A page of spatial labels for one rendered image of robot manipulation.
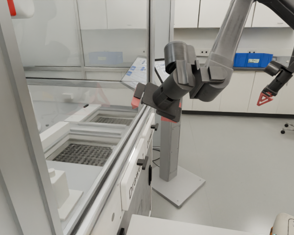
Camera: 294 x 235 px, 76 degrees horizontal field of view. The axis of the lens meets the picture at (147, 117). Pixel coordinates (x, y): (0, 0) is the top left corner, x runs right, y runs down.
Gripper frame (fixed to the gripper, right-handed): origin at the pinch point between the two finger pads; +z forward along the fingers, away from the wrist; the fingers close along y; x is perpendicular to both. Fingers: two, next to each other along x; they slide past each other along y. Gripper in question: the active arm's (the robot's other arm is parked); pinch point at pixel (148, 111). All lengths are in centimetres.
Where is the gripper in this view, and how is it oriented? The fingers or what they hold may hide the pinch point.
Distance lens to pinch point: 56.7
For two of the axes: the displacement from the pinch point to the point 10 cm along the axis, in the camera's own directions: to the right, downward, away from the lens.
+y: -8.9, -3.6, -2.6
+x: -2.2, 8.7, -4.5
